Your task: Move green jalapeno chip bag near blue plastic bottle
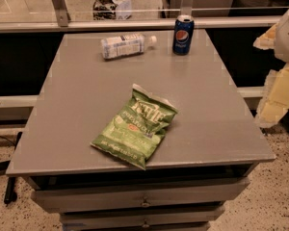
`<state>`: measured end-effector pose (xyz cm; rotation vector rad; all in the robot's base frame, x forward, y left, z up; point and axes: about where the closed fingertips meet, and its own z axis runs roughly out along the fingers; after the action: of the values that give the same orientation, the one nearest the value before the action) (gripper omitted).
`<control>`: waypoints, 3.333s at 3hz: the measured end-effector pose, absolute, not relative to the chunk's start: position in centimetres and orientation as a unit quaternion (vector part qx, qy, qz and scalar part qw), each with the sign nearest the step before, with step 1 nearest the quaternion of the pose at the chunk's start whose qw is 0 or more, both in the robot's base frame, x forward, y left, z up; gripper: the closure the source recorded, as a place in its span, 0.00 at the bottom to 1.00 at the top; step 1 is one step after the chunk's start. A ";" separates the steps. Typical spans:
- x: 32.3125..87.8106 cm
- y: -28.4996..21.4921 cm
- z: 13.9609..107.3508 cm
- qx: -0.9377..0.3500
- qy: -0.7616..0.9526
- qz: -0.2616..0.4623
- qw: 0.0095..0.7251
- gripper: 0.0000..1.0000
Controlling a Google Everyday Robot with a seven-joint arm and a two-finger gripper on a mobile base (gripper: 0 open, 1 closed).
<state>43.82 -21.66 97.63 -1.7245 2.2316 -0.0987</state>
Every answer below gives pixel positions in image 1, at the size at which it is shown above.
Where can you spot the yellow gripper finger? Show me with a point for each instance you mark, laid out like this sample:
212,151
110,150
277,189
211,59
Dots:
267,40
274,104

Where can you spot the green jalapeno chip bag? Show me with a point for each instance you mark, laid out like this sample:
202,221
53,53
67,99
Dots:
136,131

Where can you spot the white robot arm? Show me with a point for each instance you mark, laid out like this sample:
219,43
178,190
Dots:
281,49

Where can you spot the black white patterned bag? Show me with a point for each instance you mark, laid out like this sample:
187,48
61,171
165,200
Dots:
111,9

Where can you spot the clear plastic water bottle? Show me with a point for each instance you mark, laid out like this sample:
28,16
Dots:
126,45

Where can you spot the blue Pepsi can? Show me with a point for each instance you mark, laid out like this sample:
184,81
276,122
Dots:
183,34

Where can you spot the grey drawer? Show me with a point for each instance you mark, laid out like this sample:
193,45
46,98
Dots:
131,196
166,215

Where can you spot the metal top drawer knob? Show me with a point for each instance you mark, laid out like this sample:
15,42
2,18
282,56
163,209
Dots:
145,203

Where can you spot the metal drawer knob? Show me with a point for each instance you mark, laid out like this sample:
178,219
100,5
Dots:
145,225
145,203

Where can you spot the grey top drawer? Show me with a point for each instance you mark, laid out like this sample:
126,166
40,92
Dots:
131,196

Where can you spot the black floor stand leg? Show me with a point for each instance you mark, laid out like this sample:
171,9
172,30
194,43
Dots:
10,194

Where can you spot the metal window frame rail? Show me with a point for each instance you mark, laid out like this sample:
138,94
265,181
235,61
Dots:
134,25

